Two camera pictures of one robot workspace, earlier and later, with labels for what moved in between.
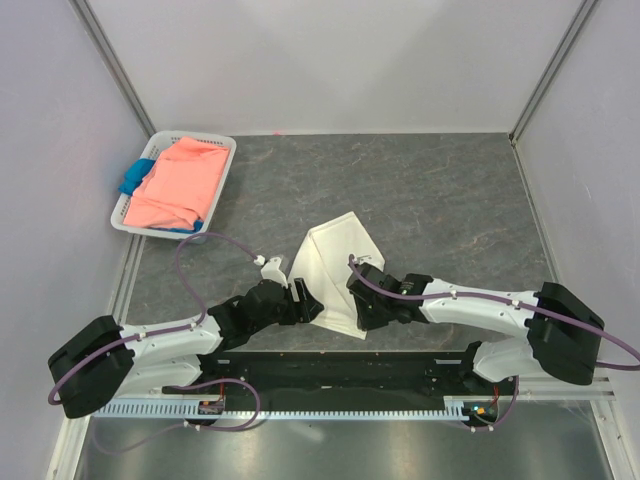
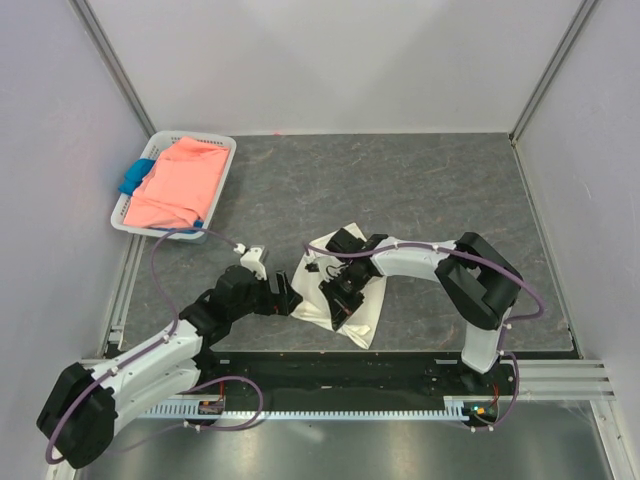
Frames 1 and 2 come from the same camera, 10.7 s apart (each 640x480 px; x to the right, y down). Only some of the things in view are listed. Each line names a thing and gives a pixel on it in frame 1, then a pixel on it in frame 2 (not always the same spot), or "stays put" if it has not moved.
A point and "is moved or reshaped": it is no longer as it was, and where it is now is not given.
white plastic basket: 150,151 stays put
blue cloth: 134,175 stays put
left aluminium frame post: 113,63 stays put
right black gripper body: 372,315 to 347,284
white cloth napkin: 323,264 is moved or reshaped
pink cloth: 177,191 stays put
